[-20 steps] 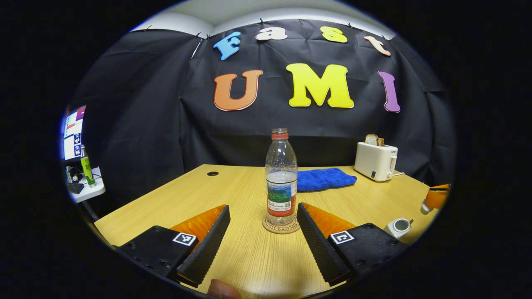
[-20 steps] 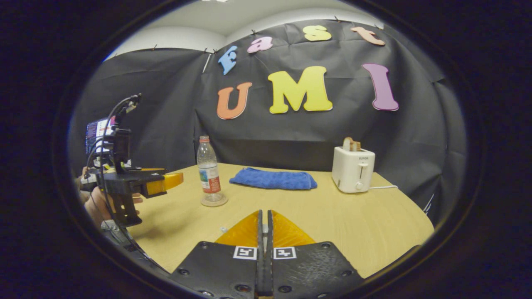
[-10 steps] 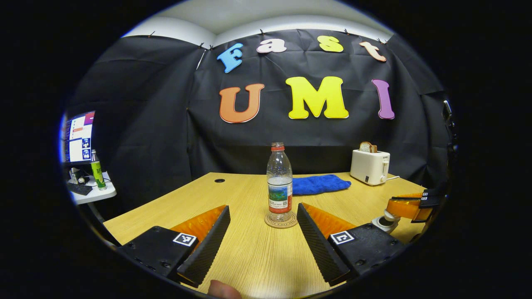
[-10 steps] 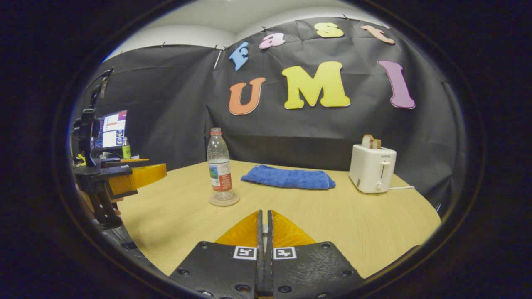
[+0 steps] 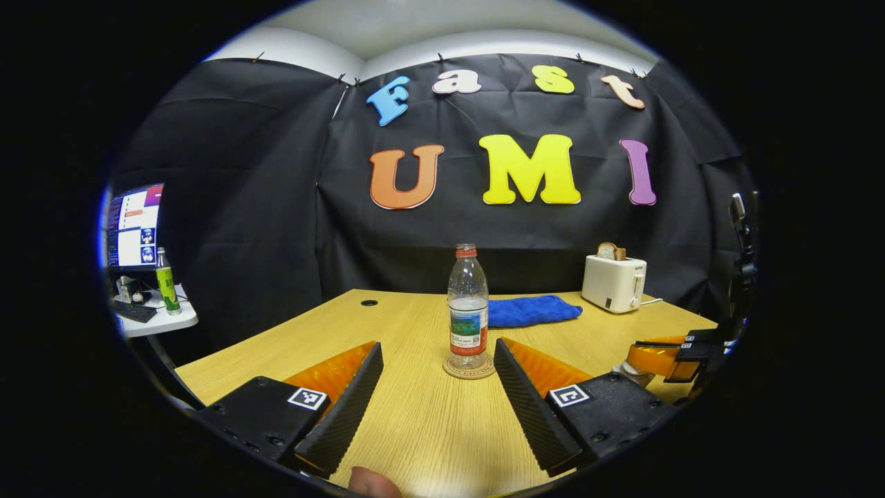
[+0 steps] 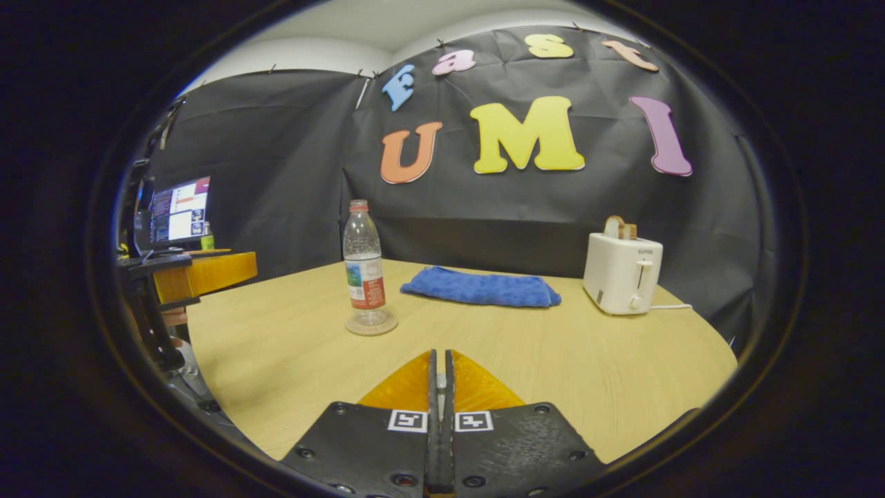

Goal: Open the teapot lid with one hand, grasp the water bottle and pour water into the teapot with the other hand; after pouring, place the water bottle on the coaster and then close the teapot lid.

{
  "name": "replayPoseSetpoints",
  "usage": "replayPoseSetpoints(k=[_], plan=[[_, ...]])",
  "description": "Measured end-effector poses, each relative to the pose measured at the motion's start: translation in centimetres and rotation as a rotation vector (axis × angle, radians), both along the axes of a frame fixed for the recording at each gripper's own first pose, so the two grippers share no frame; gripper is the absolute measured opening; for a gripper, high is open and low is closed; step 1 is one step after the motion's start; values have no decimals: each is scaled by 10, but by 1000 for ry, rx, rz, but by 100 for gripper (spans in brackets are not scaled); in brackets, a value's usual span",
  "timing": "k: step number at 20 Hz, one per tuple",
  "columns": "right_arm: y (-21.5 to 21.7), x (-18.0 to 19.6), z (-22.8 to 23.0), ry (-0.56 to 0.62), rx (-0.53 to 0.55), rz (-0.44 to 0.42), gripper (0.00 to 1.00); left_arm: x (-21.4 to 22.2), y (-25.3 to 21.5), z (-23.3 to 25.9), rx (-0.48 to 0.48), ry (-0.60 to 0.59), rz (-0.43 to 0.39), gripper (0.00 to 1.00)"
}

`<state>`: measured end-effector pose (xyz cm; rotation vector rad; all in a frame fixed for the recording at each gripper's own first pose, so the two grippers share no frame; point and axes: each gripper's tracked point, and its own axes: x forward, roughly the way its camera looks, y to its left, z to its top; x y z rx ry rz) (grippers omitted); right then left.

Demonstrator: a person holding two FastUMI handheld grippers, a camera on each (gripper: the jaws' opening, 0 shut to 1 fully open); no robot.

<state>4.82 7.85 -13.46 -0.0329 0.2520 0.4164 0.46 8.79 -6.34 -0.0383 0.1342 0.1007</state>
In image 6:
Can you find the blue towel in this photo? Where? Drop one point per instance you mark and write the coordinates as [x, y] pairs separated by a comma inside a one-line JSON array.
[[484, 287]]

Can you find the computer monitor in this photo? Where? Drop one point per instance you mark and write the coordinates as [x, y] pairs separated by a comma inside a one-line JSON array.
[[180, 211]]

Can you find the white teacup lid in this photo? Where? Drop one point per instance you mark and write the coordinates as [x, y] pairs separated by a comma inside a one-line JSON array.
[[441, 380]]

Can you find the white toaster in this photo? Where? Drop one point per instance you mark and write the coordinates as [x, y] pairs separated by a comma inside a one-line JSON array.
[[619, 277]]

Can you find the clear plastic water bottle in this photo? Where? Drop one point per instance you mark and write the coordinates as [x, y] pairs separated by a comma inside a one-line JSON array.
[[364, 283]]

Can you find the toast slice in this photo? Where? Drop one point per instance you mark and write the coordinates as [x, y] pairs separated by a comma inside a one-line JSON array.
[[615, 227]]

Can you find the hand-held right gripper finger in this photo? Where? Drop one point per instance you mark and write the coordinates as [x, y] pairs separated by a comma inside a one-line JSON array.
[[449, 394], [432, 394]]

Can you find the green bottle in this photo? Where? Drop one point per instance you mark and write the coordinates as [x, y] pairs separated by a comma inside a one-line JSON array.
[[207, 238]]

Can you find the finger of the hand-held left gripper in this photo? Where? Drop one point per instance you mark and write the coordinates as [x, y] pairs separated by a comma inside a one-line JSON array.
[[207, 275]]

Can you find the round wooden coaster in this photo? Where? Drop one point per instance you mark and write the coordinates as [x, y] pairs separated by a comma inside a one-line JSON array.
[[388, 326]]

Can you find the black backdrop cloth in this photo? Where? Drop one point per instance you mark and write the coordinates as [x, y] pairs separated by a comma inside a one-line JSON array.
[[484, 221]]

